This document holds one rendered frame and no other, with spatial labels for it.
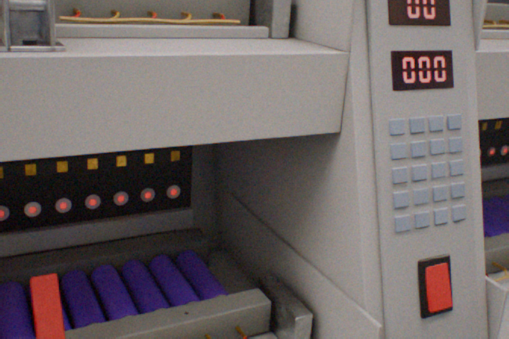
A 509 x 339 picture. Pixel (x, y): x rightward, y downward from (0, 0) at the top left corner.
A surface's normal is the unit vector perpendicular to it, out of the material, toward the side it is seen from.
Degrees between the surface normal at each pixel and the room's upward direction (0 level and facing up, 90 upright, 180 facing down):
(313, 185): 90
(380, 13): 90
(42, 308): 72
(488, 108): 107
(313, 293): 90
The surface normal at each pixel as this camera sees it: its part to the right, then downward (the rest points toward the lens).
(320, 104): 0.46, 0.30
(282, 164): -0.89, 0.08
